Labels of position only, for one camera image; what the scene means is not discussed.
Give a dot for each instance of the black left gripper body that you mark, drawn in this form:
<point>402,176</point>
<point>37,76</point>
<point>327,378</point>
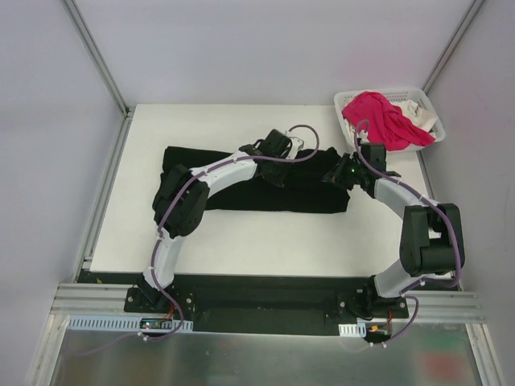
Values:
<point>272,173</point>

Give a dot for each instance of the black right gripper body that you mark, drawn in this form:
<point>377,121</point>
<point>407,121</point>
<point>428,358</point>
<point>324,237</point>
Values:
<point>339,170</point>

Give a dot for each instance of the black daisy print t-shirt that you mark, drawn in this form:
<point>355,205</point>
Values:
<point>303,190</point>

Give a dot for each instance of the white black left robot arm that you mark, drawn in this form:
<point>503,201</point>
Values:
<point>183,194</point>

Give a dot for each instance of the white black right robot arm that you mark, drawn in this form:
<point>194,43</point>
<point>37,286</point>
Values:
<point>431,246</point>

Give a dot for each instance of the pink t-shirt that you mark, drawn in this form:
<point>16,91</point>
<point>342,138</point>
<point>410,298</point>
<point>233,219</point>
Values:
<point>384,122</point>

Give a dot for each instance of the white cream t-shirt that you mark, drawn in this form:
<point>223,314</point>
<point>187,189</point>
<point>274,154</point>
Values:
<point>419,117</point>

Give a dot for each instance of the white plastic basket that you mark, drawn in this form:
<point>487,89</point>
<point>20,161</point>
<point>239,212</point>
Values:
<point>342,99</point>

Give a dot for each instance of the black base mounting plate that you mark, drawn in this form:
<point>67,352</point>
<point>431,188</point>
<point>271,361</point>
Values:
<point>266,305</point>

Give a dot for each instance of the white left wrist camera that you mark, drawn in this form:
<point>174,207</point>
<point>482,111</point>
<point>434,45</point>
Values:
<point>293,146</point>

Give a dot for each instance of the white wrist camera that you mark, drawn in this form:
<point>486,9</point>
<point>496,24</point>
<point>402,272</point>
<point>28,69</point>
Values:
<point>293,146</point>
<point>363,136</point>

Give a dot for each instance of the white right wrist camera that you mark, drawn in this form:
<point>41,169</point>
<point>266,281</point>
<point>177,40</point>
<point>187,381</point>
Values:
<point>363,136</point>

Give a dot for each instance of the left aluminium frame post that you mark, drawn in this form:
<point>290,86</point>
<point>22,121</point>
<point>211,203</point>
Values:
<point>86,37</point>

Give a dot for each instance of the aluminium frame post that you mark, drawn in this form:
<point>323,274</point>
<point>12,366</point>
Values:
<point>86,37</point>
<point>465,23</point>

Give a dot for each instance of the left table edge rail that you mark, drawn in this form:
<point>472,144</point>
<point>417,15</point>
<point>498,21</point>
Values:
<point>94,226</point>

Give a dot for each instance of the front aluminium rail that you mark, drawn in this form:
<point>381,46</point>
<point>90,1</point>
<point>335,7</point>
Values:
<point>106,299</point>

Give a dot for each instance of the white right cable duct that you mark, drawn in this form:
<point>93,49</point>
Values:
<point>356,330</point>

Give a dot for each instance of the white cable duct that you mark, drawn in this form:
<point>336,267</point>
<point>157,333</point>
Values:
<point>127,324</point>
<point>356,330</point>

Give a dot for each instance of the right aluminium frame post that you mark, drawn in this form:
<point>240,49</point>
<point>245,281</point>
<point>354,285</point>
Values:
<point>465,23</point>

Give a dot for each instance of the white left cable duct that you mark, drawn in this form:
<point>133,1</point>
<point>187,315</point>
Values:
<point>127,324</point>

